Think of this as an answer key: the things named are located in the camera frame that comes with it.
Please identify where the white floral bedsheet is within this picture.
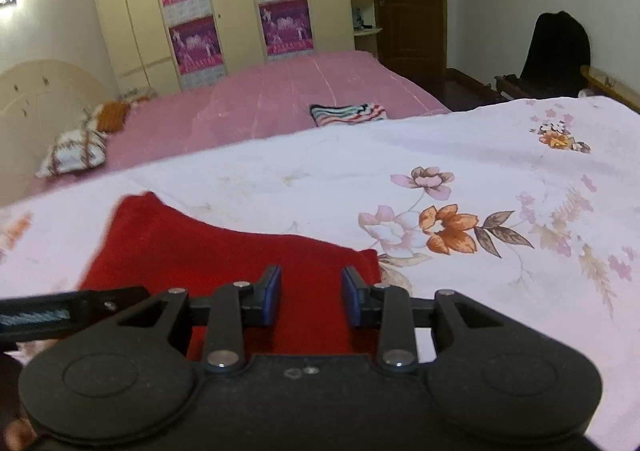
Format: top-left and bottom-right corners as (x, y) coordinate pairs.
(0, 96), (640, 451)

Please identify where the white patterned pillow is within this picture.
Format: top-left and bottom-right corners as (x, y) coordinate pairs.
(35, 116), (108, 179)

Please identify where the wooden bed frame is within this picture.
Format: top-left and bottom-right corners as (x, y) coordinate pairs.
(580, 65), (640, 112)

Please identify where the cream headboard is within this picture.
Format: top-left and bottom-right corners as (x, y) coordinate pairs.
(0, 58), (116, 207)

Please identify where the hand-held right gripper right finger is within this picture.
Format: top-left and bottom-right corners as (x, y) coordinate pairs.
(341, 266), (506, 374)

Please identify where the pink bed cover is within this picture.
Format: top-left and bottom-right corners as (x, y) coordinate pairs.
(30, 50), (453, 182)

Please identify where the red garment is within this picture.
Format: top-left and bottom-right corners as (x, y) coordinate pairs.
(79, 191), (383, 357)

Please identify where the cream wardrobe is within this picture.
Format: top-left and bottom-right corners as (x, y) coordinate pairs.
(84, 0), (356, 94)

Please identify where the brown wooden door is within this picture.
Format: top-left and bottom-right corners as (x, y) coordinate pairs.
(367, 0), (448, 102)

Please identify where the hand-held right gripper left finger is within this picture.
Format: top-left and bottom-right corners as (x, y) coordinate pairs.
(117, 265), (282, 374)

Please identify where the black bag on chair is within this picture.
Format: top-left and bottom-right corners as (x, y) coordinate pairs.
(520, 10), (591, 94)

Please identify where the orange cushion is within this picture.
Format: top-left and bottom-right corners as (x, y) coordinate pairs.
(95, 101), (133, 133)

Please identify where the folded striped garment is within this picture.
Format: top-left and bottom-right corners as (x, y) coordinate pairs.
(309, 102), (388, 128)

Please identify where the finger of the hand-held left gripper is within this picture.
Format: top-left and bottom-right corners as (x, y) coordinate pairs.
(0, 287), (151, 343)

